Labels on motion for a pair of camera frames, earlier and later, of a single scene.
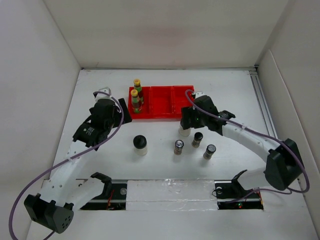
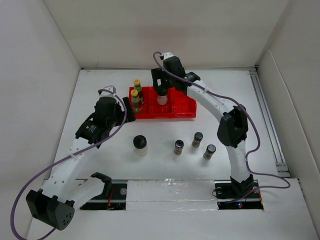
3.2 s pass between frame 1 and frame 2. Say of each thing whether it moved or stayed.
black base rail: stayed
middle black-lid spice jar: stayed
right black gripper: moved
